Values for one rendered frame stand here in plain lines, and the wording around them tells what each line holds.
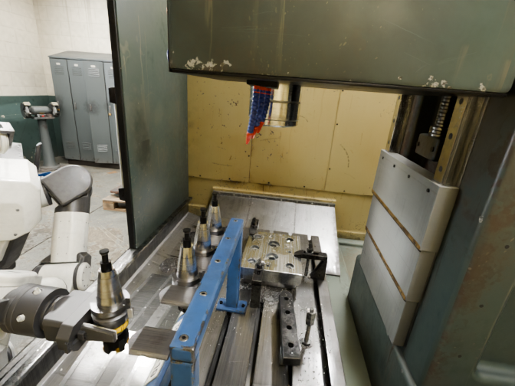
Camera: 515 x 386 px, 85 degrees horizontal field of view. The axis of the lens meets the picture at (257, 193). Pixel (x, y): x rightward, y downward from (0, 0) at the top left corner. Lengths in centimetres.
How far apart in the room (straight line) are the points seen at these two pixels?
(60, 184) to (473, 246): 106
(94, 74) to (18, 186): 491
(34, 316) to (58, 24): 639
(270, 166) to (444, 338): 145
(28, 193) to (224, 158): 134
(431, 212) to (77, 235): 96
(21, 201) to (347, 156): 171
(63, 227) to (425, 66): 97
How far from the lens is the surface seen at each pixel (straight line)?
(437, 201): 82
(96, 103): 580
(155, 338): 53
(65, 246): 98
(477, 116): 82
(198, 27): 64
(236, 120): 197
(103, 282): 56
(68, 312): 64
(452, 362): 96
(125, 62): 138
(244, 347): 93
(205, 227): 69
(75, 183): 98
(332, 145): 198
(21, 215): 95
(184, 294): 60
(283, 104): 85
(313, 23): 61
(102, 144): 589
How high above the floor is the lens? 160
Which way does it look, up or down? 20 degrees down
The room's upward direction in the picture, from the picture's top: 5 degrees clockwise
